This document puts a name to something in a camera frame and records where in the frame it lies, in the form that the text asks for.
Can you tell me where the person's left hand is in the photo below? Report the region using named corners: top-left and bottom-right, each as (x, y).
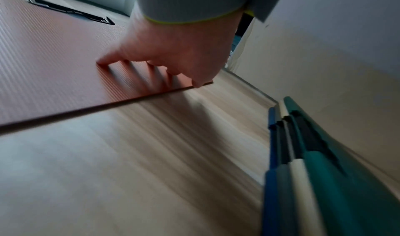
top-left (96, 7), bottom-right (245, 88)

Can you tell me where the red-brown ribbed exercise mat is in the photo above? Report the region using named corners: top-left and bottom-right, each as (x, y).
top-left (0, 0), bottom-right (214, 135)

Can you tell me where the black band around rolled mats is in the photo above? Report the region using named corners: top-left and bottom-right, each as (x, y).
top-left (275, 110), bottom-right (346, 175)

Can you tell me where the blue rolled mat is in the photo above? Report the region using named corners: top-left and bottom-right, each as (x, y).
top-left (262, 106), bottom-right (282, 236)

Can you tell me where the grey rolled mat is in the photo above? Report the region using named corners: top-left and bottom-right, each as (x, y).
top-left (275, 120), bottom-right (298, 236)

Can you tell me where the white rolled mat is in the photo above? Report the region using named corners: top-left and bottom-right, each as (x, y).
top-left (279, 101), bottom-right (327, 236)

